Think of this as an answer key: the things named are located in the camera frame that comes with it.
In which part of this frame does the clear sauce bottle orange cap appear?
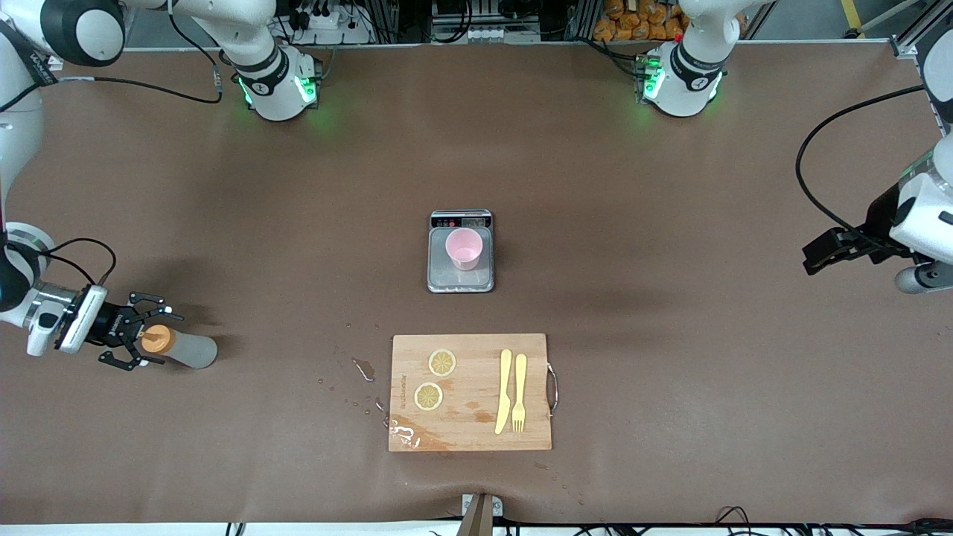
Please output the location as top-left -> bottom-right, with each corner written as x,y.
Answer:
140,325 -> 219,371

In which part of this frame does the wooden cutting board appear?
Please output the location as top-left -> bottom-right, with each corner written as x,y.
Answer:
387,333 -> 560,453

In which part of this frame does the aluminium frame profile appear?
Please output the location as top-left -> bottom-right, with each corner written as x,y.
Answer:
890,36 -> 931,62

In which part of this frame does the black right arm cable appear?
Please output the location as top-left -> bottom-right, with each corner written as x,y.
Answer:
4,0 -> 224,289

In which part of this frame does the yellow plastic fork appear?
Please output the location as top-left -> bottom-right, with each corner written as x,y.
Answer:
511,353 -> 529,435

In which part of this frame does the silver digital kitchen scale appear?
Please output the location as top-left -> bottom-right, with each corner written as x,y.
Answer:
427,209 -> 496,294

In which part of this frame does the yellow plastic knife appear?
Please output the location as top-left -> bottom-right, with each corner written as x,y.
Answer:
494,348 -> 514,436

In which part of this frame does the bag of orange snacks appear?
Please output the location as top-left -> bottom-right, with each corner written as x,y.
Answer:
593,0 -> 687,42

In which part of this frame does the white power strip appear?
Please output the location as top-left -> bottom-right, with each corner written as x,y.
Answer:
286,0 -> 374,46

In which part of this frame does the pink plastic cup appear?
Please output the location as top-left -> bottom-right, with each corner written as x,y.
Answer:
444,228 -> 484,272

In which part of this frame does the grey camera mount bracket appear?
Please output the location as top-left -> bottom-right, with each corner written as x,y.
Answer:
460,492 -> 505,536

